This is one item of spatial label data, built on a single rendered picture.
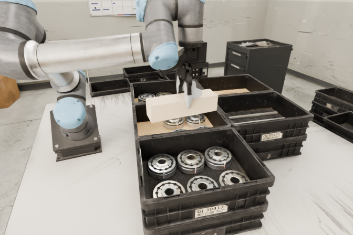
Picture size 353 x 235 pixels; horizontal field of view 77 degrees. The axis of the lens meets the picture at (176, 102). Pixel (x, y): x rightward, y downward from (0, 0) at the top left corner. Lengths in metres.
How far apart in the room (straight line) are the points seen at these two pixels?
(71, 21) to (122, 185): 3.35
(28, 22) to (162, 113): 0.44
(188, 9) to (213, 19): 4.04
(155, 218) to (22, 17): 0.64
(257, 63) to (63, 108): 2.14
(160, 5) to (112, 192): 0.72
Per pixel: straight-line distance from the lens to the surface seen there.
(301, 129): 1.18
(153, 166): 0.83
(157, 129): 1.08
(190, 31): 0.66
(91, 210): 0.96
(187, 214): 0.72
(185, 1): 0.65
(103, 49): 0.57
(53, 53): 0.60
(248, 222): 0.86
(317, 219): 1.02
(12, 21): 0.70
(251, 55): 2.57
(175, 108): 0.72
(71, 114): 0.98
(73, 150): 1.20
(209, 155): 0.88
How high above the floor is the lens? 1.42
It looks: 26 degrees down
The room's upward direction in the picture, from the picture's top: straight up
